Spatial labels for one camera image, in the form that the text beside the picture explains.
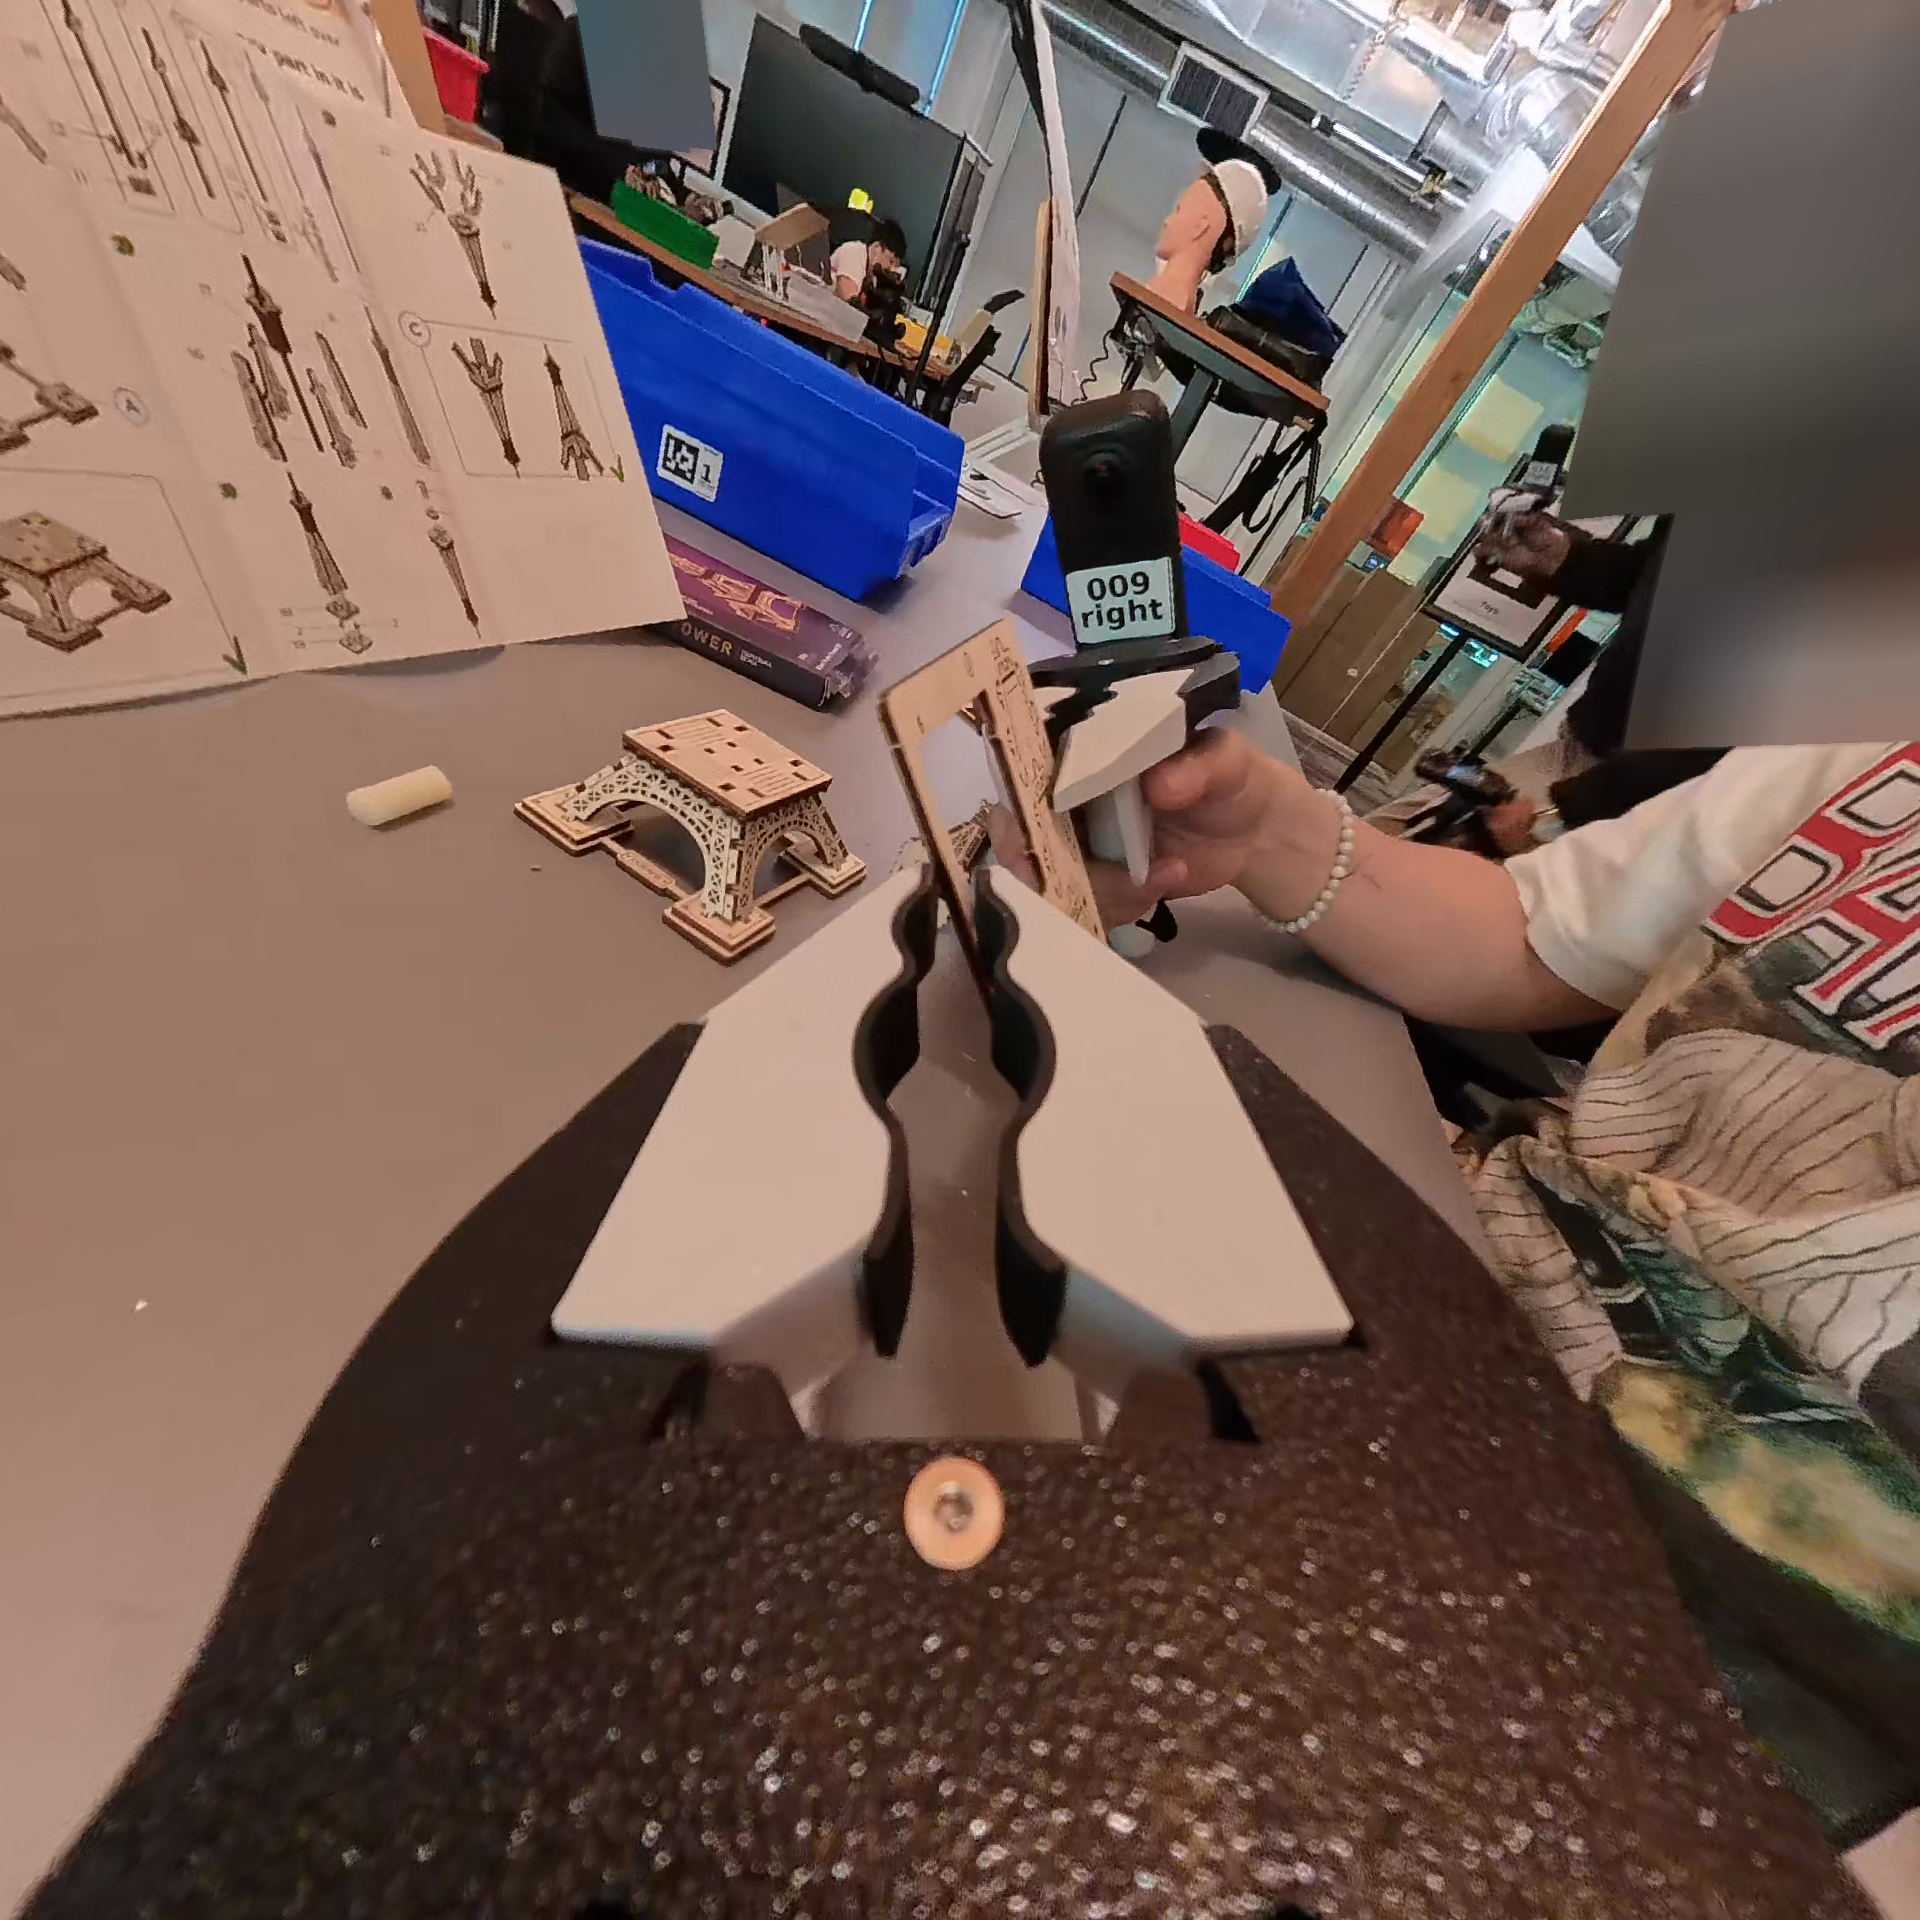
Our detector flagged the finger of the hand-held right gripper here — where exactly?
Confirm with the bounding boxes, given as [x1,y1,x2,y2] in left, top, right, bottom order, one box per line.
[1053,672,1189,814]

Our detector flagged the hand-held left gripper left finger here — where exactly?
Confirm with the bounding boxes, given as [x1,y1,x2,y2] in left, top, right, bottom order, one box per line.
[548,862,944,1431]

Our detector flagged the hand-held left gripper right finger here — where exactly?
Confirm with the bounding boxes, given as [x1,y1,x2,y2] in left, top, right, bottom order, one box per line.
[974,868,1361,1431]

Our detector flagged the wooden parts sheet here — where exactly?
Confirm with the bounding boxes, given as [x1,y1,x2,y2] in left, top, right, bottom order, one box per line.
[879,623,1113,1024]

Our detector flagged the grey desk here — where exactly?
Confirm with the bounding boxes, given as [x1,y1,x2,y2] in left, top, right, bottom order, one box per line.
[0,428,1510,1920]

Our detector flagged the person's right hand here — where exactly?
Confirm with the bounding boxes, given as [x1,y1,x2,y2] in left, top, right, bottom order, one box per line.
[1141,734,1355,940]

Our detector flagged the mannequin head with helmet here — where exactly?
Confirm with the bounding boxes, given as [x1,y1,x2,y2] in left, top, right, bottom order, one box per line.
[1151,127,1289,307]

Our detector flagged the tagged blue storage bin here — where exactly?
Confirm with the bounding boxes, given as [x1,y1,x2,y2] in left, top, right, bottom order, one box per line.
[577,239,963,605]

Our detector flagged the wooden workbench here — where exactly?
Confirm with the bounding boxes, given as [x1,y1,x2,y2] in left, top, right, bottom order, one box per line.
[570,194,960,375]

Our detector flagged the purple puzzle box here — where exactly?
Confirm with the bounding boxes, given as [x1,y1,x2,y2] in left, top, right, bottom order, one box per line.
[646,533,885,716]

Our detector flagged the wooden tower base model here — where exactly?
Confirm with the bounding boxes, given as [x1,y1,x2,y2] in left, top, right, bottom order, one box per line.
[516,708,869,966]

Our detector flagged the black computer monitor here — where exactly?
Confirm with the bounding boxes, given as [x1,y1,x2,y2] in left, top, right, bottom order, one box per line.
[720,16,994,250]

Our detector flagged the green storage bin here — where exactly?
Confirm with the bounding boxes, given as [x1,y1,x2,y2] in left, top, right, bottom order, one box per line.
[613,178,719,267]

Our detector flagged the paper instruction sheet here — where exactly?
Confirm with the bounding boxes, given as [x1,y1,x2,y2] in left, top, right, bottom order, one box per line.
[0,0,689,722]

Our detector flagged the pearl bracelet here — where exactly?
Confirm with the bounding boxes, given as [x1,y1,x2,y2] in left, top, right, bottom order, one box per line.
[1257,791,1359,933]

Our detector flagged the silver air duct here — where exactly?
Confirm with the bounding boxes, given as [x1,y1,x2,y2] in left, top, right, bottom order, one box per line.
[1034,0,1517,265]

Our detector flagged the wooden post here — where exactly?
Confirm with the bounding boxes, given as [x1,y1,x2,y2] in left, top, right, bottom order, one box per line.
[1265,0,1740,616]

